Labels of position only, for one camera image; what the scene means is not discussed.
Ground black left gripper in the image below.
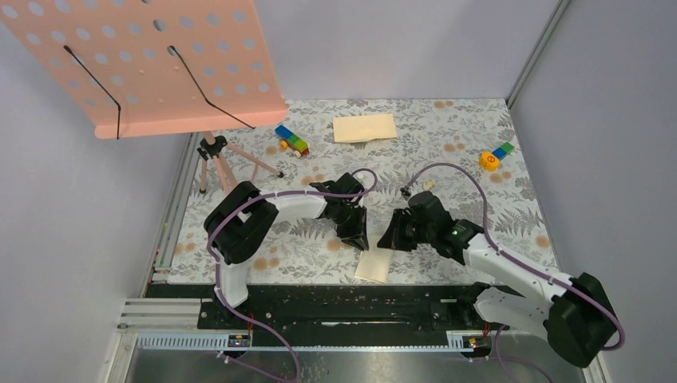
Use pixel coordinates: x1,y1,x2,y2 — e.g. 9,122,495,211
333,203,368,251

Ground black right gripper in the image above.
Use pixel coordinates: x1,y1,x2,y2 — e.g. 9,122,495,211
377,208,435,252

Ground cream envelope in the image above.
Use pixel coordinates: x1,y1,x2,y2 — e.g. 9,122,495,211
333,114,398,144

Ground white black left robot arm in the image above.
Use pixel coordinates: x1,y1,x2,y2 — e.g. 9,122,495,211
204,172,370,328

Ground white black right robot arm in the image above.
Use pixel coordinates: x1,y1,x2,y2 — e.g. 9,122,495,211
378,188,617,368

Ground floral patterned table mat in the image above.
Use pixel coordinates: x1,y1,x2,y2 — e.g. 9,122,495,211
168,98,564,286

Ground multicolour toy block car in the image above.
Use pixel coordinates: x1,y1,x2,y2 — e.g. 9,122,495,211
275,125,310,158

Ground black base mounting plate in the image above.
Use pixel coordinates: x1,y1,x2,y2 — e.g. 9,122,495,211
145,284,501,348

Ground yellow blue green toy blocks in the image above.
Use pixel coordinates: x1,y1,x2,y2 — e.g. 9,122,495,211
479,142,514,172

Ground pink tripod music stand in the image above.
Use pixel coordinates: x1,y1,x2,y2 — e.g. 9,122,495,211
1,1,288,191

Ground aluminium frame rail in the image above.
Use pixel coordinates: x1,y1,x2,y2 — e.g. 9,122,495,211
104,285,606,382

